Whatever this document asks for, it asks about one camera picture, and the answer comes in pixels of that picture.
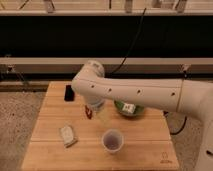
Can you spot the white sponge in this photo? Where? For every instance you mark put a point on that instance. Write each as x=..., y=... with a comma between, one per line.
x=68, y=135

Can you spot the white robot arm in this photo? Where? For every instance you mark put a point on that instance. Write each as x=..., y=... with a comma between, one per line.
x=189, y=97

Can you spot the brown hair clip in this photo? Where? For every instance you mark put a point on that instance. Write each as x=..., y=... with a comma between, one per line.
x=88, y=112

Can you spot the white packet in bowl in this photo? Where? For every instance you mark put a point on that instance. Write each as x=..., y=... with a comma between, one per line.
x=129, y=108

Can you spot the green bowl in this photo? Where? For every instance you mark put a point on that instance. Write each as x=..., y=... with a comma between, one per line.
x=119, y=105

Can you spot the black phone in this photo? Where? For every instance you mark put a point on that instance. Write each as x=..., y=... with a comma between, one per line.
x=69, y=94

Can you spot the grey lower rail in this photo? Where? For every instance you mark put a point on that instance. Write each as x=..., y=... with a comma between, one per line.
x=131, y=65

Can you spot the grey rail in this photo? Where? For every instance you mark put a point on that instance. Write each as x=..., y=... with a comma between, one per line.
x=131, y=65
x=148, y=12

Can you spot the grey upper rail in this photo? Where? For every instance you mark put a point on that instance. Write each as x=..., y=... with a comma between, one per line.
x=148, y=12

